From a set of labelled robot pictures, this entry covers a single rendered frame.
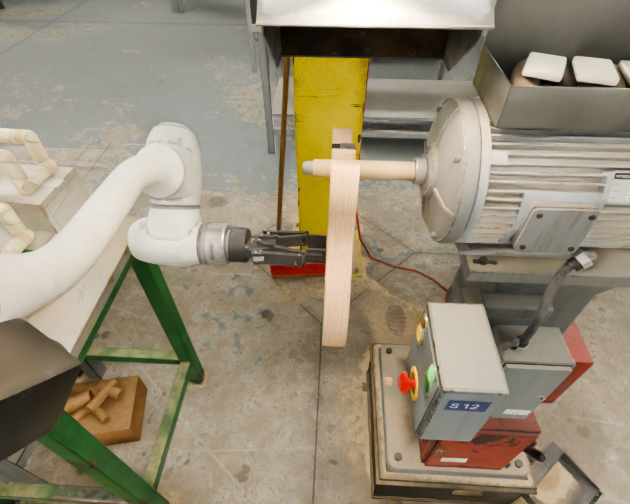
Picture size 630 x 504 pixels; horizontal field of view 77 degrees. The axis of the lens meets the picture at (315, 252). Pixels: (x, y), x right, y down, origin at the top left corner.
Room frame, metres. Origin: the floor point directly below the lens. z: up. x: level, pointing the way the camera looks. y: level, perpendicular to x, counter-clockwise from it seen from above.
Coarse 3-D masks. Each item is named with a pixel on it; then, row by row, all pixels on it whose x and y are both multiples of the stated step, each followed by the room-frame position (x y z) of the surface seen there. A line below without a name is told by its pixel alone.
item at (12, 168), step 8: (8, 160) 0.71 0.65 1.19; (16, 160) 0.73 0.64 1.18; (8, 168) 0.71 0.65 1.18; (16, 168) 0.72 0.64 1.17; (8, 176) 0.71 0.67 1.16; (16, 176) 0.71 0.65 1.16; (24, 176) 0.72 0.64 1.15; (16, 184) 0.71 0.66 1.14; (24, 192) 0.71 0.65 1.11; (32, 192) 0.72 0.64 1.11
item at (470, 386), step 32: (448, 320) 0.36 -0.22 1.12; (480, 320) 0.36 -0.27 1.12; (416, 352) 0.36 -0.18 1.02; (448, 352) 0.31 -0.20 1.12; (480, 352) 0.31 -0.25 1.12; (416, 384) 0.31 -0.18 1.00; (448, 384) 0.26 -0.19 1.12; (480, 384) 0.26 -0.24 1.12; (416, 416) 0.27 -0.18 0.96; (448, 416) 0.24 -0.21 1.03; (480, 416) 0.24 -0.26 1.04
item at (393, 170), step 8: (320, 160) 0.61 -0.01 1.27; (328, 160) 0.61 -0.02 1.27; (336, 160) 0.61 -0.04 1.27; (344, 160) 0.61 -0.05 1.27; (352, 160) 0.61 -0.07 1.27; (360, 160) 0.61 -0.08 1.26; (320, 168) 0.59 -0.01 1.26; (328, 168) 0.59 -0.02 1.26; (360, 168) 0.59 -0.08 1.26; (368, 168) 0.59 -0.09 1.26; (376, 168) 0.59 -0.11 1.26; (384, 168) 0.59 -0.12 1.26; (392, 168) 0.59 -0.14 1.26; (400, 168) 0.59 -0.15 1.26; (408, 168) 0.59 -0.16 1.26; (320, 176) 0.59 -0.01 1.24; (328, 176) 0.59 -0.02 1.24; (360, 176) 0.59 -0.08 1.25; (368, 176) 0.59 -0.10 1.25; (376, 176) 0.58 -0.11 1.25; (384, 176) 0.58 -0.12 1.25; (392, 176) 0.58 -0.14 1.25; (400, 176) 0.58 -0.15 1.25; (408, 176) 0.58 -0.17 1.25
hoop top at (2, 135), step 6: (0, 132) 0.80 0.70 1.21; (6, 132) 0.80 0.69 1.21; (12, 132) 0.80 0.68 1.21; (18, 132) 0.80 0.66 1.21; (24, 132) 0.80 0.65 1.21; (30, 132) 0.81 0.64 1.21; (0, 138) 0.80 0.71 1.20; (6, 138) 0.80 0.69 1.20; (12, 138) 0.79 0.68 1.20; (18, 138) 0.79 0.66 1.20; (24, 138) 0.79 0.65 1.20; (30, 138) 0.80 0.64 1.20
